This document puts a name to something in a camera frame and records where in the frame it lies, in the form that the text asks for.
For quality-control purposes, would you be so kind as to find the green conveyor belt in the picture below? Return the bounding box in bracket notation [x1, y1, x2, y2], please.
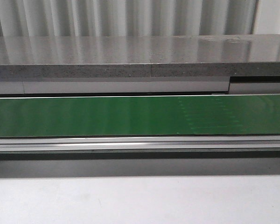
[0, 95, 280, 138]

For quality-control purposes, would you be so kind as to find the grey stone slab shelf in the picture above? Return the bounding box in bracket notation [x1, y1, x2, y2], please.
[0, 35, 280, 80]

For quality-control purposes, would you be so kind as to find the aluminium conveyor front rail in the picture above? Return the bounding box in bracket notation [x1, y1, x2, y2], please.
[0, 135, 280, 152]

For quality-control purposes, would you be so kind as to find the white corrugated curtain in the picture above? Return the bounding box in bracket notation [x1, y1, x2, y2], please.
[0, 0, 280, 38]

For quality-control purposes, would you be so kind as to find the grey conveyor back rail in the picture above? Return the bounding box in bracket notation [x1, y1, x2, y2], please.
[0, 76, 280, 95]

